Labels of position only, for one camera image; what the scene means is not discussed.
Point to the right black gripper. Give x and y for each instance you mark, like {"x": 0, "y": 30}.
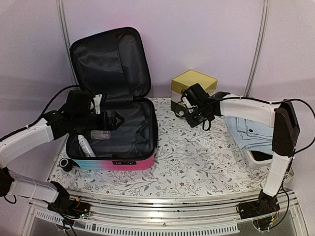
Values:
{"x": 193, "y": 122}

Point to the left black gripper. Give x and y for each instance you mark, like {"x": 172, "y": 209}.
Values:
{"x": 112, "y": 125}

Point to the clear plastic travel case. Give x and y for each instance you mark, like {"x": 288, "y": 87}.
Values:
{"x": 100, "y": 135}

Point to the yellow and white storage box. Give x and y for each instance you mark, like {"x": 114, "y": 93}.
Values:
{"x": 182, "y": 82}

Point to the pink and teal kids suitcase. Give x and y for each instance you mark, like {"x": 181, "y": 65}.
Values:
{"x": 114, "y": 62}

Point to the pale blue garment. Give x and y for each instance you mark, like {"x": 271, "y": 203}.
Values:
{"x": 250, "y": 135}

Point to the white plastic mesh basket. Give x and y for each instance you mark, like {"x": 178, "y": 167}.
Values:
{"x": 250, "y": 161}

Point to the black garment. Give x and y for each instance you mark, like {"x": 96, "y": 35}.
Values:
{"x": 260, "y": 156}

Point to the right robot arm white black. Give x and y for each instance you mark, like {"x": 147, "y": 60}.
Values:
{"x": 278, "y": 115}

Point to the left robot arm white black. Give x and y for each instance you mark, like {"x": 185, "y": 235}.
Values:
{"x": 78, "y": 113}

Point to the white plastic bottle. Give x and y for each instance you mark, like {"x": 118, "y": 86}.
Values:
{"x": 85, "y": 146}

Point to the floral white tablecloth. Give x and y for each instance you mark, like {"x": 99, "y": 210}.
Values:
{"x": 188, "y": 162}

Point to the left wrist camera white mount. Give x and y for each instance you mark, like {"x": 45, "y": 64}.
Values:
{"x": 96, "y": 102}

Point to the aluminium front rail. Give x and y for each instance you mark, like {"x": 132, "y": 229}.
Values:
{"x": 218, "y": 215}

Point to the right metal wall post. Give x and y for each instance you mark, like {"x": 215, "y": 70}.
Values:
{"x": 258, "y": 47}

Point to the metal wall post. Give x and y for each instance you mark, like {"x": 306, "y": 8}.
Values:
{"x": 63, "y": 23}
{"x": 258, "y": 47}

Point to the left metal wall post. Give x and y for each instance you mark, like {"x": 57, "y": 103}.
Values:
{"x": 63, "y": 23}

